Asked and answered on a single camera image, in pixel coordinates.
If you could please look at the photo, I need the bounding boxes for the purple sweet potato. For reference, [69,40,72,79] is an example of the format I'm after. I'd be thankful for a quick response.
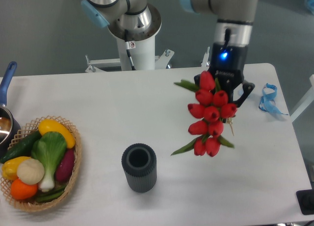
[55,149,75,182]

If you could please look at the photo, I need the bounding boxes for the black device at edge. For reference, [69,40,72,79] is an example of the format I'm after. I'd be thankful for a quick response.
[296,189,314,215]

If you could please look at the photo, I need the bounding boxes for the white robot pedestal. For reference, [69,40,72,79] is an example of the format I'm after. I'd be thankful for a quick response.
[85,36,175,73]

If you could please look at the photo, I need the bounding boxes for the white garlic bulb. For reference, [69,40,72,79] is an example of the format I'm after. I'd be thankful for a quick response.
[17,158,45,185]

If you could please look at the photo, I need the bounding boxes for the green pea pods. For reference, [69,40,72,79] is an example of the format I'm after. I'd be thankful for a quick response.
[35,185,66,203]

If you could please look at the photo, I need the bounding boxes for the dark grey ribbed vase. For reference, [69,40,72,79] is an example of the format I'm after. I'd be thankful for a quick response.
[121,143,157,193]

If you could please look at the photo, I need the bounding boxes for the woven wicker basket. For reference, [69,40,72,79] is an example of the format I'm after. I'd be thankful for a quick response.
[0,115,82,212]

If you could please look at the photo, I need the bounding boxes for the yellow squash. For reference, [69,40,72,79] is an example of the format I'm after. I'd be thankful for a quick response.
[38,119,76,149]

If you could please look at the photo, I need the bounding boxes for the green bok choy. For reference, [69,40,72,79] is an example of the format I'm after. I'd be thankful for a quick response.
[31,131,67,192]

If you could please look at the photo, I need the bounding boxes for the blue object top right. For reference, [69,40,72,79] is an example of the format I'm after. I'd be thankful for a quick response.
[304,0,314,14]

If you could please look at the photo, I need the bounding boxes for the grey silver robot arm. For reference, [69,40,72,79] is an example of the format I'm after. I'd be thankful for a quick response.
[81,0,258,106]

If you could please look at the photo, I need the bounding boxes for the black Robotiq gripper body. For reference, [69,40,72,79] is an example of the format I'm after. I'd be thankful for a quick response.
[209,43,248,100]

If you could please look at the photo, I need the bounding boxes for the blue handled saucepan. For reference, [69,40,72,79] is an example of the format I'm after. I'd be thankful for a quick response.
[0,61,21,157]

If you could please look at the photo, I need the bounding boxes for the yellow bell pepper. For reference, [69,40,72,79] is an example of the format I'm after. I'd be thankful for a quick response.
[1,156,30,181]

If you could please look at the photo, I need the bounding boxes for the green cucumber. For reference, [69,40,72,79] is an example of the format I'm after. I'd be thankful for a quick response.
[0,130,42,164]

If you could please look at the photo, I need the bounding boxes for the blue ribbon strap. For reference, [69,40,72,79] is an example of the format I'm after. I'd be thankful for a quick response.
[259,83,289,117]

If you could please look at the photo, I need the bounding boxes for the white frame at right edge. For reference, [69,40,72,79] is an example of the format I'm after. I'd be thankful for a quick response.
[290,75,314,122]

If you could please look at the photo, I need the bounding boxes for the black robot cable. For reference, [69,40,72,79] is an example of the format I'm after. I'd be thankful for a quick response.
[124,29,136,71]

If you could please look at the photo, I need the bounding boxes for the orange fruit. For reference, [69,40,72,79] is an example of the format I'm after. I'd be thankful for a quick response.
[10,179,38,200]

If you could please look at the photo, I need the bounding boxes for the red tulip bouquet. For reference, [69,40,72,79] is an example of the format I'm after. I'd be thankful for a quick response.
[172,71,237,157]

